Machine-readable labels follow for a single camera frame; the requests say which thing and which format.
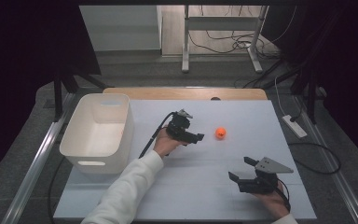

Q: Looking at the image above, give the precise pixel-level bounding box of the wooden table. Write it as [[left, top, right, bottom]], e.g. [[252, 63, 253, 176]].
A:
[[102, 87, 269, 101]]

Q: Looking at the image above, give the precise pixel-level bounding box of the aluminium rail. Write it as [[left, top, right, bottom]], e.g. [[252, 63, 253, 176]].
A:
[[0, 92, 76, 224], [293, 94, 358, 224]]

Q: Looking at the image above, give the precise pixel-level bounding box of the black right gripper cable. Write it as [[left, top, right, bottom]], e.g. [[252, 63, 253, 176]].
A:
[[275, 178, 293, 213]]

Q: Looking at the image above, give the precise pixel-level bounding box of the black stand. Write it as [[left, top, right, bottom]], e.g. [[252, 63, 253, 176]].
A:
[[290, 62, 328, 125], [52, 66, 110, 123]]

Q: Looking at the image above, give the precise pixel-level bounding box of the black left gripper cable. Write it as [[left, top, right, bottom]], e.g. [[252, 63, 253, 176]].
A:
[[138, 111, 177, 160]]

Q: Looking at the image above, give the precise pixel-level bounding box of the white cabinet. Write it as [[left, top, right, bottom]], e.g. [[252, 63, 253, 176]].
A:
[[78, 5, 163, 52]]

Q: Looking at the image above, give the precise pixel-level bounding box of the dark curtain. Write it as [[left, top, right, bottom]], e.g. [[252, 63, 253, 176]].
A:
[[0, 0, 103, 189], [262, 0, 358, 171]]

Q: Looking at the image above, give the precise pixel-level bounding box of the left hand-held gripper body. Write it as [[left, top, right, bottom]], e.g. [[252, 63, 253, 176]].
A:
[[166, 108, 200, 145]]

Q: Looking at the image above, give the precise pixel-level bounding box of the tangle of black cables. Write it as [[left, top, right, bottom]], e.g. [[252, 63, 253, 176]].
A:
[[188, 6, 282, 60]]

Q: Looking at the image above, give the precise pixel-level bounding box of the white metal desk frame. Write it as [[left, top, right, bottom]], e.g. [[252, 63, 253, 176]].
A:
[[181, 5, 269, 75]]

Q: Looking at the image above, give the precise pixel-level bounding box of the black cable beside table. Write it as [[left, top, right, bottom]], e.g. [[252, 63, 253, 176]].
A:
[[47, 156, 66, 224]]

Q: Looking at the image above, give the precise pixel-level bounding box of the white power strip cable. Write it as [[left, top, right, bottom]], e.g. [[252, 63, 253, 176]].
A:
[[273, 76, 288, 117]]

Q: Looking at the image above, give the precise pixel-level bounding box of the white plastic bin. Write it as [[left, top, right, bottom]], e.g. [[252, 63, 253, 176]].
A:
[[59, 92, 135, 175]]

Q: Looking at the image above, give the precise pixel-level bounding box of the person's left hand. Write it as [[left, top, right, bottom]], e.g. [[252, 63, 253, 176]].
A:
[[152, 125, 190, 159]]

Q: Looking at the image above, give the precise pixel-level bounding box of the white table cover board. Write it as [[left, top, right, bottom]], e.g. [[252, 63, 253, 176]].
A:
[[53, 99, 318, 222]]

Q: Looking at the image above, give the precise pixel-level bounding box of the person's right hand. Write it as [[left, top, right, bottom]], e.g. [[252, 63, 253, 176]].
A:
[[254, 181, 292, 220]]

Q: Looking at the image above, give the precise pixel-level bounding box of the white power strip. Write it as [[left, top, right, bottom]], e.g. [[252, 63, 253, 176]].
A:
[[282, 114, 309, 139]]

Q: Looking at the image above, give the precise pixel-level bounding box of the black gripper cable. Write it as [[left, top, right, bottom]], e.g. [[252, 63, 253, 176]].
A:
[[138, 111, 177, 160], [275, 178, 293, 213]]

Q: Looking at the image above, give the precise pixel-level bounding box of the black looped floor cable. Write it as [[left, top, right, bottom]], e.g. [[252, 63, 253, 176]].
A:
[[288, 142, 342, 175]]

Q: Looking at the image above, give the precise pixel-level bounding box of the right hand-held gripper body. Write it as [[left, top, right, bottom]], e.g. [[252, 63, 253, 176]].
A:
[[238, 156, 295, 196]]

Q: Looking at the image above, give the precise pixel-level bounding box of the orange ball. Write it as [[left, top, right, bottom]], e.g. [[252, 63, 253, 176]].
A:
[[214, 127, 227, 141]]

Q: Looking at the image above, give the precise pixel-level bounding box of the black plug with cable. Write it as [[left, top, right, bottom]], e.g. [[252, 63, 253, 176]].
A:
[[289, 92, 306, 123]]

